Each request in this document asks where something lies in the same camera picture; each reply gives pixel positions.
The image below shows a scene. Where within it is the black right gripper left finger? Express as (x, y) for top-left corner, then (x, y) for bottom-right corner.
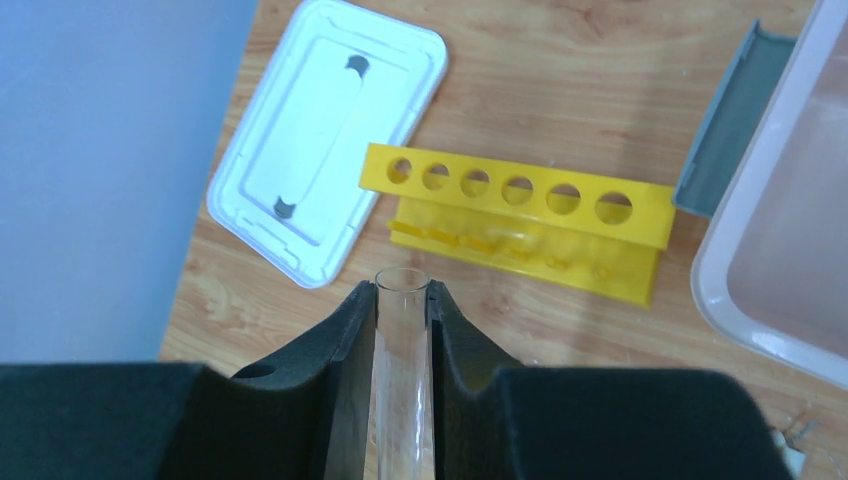
(1, 281), (376, 479)

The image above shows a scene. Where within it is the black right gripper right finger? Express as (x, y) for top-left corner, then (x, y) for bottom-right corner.
(427, 281), (790, 479)

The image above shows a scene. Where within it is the pink plastic storage bin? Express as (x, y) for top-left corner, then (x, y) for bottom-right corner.
(691, 1), (847, 387)

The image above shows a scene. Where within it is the yellow test tube rack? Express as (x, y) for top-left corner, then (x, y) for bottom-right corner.
(360, 144), (675, 307)

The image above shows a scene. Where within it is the white plastic box lid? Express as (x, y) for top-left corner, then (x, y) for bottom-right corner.
(206, 1), (449, 289)

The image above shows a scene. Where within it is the grey bin handle clip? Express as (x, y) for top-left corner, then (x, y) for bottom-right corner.
(672, 20), (797, 218)

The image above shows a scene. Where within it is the clear glass test tube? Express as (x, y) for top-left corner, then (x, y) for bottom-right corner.
(374, 267), (434, 479)

